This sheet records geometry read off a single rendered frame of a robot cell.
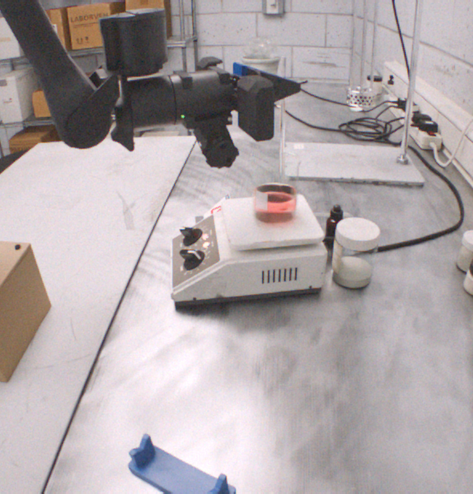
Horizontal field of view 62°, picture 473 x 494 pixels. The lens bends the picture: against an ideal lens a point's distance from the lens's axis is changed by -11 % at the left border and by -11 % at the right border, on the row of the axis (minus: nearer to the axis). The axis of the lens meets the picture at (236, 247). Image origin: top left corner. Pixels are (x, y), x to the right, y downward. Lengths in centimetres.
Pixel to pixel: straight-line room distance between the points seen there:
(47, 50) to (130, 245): 38
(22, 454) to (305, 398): 30
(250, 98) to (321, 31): 255
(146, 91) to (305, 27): 253
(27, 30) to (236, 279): 37
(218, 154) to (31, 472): 38
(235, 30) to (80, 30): 99
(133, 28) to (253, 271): 31
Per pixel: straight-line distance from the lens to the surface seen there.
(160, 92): 46
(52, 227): 82
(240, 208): 60
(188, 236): 61
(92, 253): 71
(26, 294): 57
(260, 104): 42
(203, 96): 46
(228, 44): 297
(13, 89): 307
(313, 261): 55
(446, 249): 74
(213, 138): 48
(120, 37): 44
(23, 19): 43
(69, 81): 44
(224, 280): 54
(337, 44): 297
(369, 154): 104
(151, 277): 63
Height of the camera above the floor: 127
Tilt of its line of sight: 34 degrees down
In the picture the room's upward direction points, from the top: 2 degrees counter-clockwise
